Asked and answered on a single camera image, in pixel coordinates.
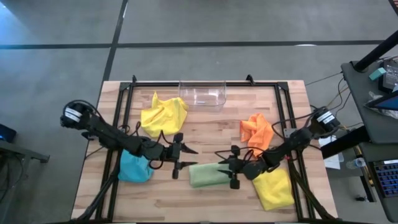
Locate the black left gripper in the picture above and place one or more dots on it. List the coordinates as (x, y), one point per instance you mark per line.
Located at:
(173, 152)

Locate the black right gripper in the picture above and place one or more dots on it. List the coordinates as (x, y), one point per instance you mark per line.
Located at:
(242, 168)

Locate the green microfiber towel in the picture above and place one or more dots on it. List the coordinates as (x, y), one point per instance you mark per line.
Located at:
(205, 175)

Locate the yellow microfiber towel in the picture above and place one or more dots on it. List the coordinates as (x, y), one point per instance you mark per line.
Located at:
(164, 118)
(275, 193)

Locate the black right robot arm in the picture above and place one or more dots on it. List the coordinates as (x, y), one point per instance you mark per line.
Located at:
(295, 140)

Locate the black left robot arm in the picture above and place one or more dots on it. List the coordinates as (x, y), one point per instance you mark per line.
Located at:
(109, 135)

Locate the orange microfiber towel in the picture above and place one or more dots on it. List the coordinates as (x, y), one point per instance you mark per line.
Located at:
(258, 132)

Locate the blue microfiber towel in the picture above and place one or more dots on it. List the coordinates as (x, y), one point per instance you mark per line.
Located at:
(133, 171)

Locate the clear plastic bin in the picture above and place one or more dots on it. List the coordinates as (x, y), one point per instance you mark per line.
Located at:
(202, 93)

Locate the white paper sheet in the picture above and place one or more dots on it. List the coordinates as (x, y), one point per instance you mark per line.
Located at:
(332, 162)

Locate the black support beam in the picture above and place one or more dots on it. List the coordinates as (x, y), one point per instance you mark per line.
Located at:
(345, 143)

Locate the clear water bottle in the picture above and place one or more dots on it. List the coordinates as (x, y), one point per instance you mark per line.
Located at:
(357, 163)

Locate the small black floor object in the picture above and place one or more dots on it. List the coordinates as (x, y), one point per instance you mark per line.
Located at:
(360, 198)

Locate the grey side table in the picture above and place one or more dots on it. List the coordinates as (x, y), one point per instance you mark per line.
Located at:
(382, 130)

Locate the backlit keyboard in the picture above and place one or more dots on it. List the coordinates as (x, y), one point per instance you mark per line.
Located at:
(387, 179)

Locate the black metal stand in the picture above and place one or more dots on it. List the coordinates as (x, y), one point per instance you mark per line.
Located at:
(28, 153)

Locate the grey desk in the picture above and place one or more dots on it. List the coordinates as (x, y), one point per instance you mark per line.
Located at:
(391, 211)

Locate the tablet with dark screen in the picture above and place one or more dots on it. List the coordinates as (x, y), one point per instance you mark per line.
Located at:
(387, 102)

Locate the small teal box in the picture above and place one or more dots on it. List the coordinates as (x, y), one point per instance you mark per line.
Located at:
(377, 74)

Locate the black device with blue light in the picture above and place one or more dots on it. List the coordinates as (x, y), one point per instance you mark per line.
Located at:
(7, 133)

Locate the black electronic device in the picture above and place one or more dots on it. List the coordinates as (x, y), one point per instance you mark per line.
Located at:
(390, 77)

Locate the black pole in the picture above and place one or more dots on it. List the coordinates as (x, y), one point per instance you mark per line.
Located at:
(376, 53)

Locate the black aluminium table frame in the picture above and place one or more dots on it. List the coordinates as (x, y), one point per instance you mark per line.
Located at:
(155, 84)

